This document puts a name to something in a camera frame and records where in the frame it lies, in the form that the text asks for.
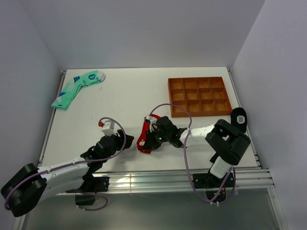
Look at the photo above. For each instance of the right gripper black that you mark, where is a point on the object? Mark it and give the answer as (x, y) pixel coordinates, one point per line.
(150, 143)

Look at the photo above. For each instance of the red santa sock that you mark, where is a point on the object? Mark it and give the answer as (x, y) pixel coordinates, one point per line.
(142, 138)

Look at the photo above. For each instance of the orange compartment tray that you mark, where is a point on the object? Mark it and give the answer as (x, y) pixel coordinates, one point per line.
(200, 96)

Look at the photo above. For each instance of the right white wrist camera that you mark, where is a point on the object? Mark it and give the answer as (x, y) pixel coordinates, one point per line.
(150, 120)

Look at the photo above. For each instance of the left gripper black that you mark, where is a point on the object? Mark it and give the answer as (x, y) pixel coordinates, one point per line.
(118, 139)

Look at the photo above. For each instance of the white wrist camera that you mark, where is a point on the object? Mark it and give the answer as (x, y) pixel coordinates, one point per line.
(107, 127)
(150, 120)

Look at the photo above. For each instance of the black blue sock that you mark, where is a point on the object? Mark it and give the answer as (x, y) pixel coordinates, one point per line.
(239, 119)

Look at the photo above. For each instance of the mint green patterned sock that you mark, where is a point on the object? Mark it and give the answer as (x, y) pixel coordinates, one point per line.
(72, 88)

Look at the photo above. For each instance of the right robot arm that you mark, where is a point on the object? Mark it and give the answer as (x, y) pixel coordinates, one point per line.
(228, 142)

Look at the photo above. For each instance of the aluminium frame rail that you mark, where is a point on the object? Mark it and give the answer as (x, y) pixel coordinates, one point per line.
(172, 181)

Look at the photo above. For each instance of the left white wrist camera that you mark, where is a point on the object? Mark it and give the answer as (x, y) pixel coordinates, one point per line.
(107, 127)

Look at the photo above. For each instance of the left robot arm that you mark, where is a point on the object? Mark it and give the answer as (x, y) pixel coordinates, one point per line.
(31, 185)

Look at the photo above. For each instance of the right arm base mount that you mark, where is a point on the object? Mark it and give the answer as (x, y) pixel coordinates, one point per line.
(211, 184)

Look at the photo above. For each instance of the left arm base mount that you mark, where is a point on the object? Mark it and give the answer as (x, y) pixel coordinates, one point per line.
(90, 190)

